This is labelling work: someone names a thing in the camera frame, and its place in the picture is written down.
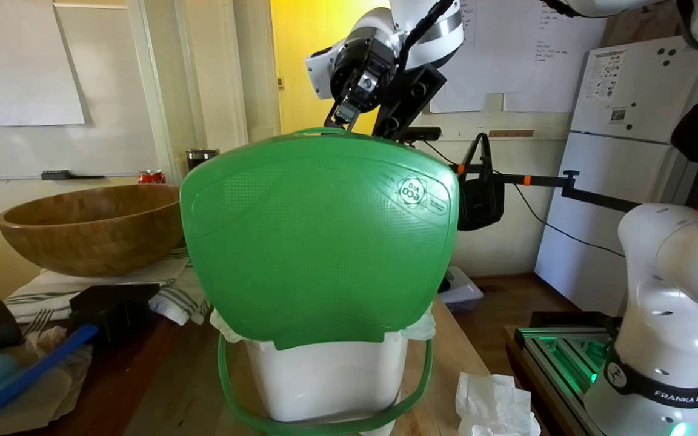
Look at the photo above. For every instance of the paper sheet on wall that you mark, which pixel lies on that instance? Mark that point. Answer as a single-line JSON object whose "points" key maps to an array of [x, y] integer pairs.
{"points": [[520, 50]]}

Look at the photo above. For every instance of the black travel mug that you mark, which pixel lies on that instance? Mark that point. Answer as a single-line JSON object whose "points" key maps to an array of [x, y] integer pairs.
{"points": [[198, 159]]}

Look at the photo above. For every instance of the black stereo camera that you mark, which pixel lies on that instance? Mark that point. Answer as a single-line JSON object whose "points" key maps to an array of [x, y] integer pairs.
{"points": [[415, 133]]}

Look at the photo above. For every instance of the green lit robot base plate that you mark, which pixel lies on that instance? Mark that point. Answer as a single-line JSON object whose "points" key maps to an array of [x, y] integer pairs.
{"points": [[570, 356]]}

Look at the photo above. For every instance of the black box on table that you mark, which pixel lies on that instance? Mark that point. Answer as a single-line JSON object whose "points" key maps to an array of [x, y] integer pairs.
{"points": [[117, 311]]}

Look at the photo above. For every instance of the white compost bin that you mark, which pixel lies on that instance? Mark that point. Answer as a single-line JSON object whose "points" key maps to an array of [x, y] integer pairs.
{"points": [[332, 380]]}

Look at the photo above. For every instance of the large wooden bowl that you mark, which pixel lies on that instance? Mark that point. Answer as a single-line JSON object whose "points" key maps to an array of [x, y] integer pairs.
{"points": [[102, 230]]}

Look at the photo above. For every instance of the black hanging bag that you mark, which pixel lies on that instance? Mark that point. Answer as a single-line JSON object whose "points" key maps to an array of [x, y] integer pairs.
{"points": [[481, 188]]}

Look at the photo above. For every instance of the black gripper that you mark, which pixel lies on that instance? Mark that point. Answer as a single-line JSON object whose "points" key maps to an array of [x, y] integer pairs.
{"points": [[359, 80]]}

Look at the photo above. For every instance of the green bin handle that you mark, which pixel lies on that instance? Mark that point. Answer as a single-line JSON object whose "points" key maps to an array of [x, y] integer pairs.
{"points": [[267, 426]]}

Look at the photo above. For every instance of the green bin lid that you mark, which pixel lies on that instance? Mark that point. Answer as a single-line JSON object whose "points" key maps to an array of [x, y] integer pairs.
{"points": [[321, 236]]}

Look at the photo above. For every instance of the red soda can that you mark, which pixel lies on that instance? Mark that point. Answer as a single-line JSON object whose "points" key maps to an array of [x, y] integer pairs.
{"points": [[150, 177]]}

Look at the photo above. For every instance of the crumpled white paper towel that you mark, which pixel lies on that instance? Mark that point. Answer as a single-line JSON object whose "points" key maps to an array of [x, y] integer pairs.
{"points": [[493, 405]]}

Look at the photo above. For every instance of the black marker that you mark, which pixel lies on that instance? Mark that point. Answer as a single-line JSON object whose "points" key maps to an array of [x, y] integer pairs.
{"points": [[66, 176]]}

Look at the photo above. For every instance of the striped dish towel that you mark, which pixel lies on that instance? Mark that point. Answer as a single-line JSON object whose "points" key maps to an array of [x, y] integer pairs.
{"points": [[169, 287]]}

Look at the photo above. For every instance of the white refrigerator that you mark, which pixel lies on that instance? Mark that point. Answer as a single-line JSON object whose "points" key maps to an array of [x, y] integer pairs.
{"points": [[619, 147]]}

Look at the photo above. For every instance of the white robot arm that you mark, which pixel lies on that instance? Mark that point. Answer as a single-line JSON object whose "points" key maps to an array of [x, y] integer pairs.
{"points": [[649, 385]]}

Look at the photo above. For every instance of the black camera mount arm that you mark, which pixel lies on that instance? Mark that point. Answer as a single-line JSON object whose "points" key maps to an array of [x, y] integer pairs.
{"points": [[569, 188]]}

